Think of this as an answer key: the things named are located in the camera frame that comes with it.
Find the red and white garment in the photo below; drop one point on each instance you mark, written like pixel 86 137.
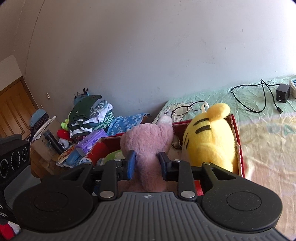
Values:
pixel 8 230

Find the blue cloth bundle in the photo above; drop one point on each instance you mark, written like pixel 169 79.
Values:
pixel 38 115

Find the green plush toy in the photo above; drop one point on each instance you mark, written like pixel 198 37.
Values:
pixel 113 154

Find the red cardboard box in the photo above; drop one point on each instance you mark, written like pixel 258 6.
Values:
pixel 234 127

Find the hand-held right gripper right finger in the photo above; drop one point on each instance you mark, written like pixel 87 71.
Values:
pixel 164 165

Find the black power adapter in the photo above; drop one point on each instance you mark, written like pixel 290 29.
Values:
pixel 282 92

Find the blue white patterned towel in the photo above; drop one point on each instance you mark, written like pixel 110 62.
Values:
pixel 124 122

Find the brown cardboard box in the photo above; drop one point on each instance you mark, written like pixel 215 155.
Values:
pixel 44 155

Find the beige power strip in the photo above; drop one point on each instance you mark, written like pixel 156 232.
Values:
pixel 293 89

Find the white patterned cloth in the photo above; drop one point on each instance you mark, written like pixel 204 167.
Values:
pixel 101 109

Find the pink plush toy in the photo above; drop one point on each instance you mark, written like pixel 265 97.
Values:
pixel 148 143

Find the blue wall clips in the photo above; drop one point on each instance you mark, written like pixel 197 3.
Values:
pixel 85 92

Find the black-framed glasses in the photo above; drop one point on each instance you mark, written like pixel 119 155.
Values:
pixel 181 111

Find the dark green garment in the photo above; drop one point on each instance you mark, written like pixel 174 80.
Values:
pixel 83 106

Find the yellow tiger plush toy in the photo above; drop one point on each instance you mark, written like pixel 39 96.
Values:
pixel 208 139

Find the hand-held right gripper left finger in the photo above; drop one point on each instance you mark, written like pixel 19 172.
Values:
pixel 131 165

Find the green white striped garment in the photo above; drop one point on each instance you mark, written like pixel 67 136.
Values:
pixel 78 131

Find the green white striped cloth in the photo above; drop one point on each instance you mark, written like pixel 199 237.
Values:
pixel 107 119

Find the wooden door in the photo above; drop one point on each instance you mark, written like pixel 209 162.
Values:
pixel 13 104

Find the pastel cloth-covered desktop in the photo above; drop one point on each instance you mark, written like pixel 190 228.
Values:
pixel 266 143

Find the red soft toy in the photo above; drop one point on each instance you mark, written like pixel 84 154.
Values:
pixel 63 134

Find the black cylinder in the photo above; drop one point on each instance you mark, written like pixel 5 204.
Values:
pixel 53 141

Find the purple package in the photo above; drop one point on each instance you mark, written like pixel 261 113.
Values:
pixel 92 139

